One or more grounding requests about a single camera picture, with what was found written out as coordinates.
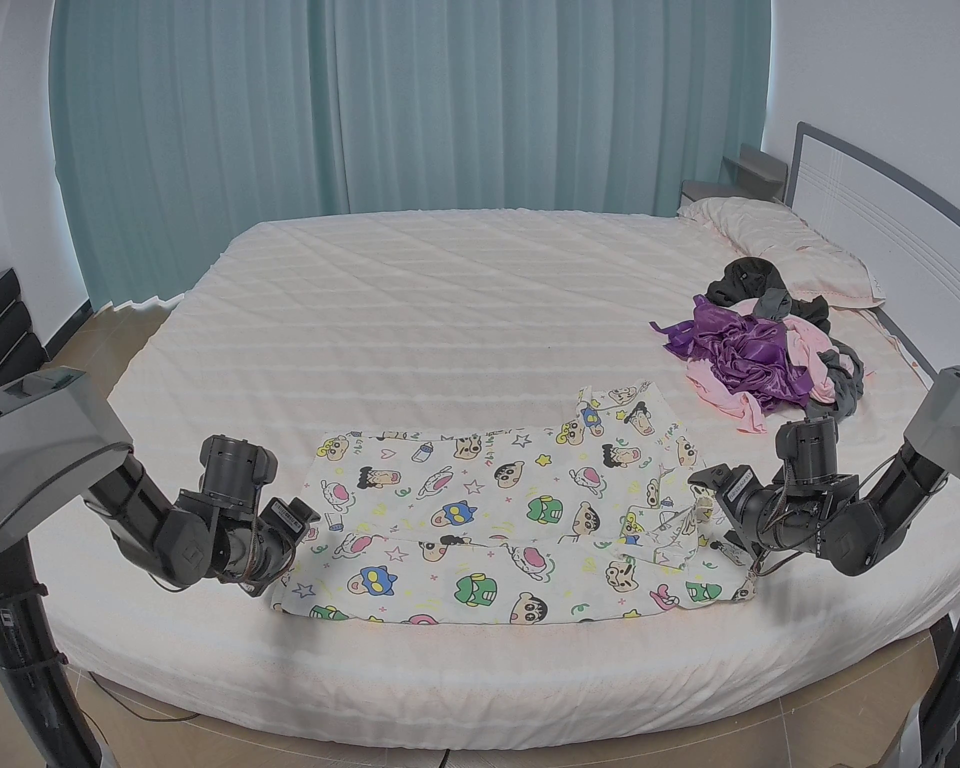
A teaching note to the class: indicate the blue-green curtain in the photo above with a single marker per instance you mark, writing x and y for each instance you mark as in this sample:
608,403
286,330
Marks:
540,105
187,150

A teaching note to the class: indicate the black garment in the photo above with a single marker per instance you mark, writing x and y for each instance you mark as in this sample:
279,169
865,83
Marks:
742,277

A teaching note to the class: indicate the dark grey garment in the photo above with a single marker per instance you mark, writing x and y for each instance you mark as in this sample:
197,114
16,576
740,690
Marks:
844,386

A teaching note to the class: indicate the grey bedside table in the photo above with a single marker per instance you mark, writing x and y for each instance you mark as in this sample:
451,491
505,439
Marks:
746,176

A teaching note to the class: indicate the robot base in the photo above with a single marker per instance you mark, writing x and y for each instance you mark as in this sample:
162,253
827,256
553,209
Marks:
911,742

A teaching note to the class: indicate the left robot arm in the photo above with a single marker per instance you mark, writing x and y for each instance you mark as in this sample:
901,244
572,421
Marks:
67,435

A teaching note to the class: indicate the pink garment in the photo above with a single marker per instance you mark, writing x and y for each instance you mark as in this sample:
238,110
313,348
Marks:
810,349

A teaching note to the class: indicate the white printed pyjama top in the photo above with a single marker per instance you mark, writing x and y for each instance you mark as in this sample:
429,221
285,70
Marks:
487,540

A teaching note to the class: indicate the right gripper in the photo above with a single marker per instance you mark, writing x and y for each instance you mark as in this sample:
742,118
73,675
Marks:
754,510

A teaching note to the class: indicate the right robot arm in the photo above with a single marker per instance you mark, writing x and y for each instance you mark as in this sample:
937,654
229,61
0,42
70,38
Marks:
862,532

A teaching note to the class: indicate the purple satin garment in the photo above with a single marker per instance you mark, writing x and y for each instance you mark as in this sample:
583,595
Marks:
739,356

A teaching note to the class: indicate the cream pillow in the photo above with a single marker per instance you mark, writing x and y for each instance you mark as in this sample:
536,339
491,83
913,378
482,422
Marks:
795,240

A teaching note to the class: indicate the bed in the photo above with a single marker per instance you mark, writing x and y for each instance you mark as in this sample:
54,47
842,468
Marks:
412,315

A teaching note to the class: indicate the black chest of drawers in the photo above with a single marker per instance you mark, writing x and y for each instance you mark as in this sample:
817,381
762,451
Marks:
16,322

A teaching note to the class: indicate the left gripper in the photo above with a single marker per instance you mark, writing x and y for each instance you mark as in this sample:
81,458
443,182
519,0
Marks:
274,547

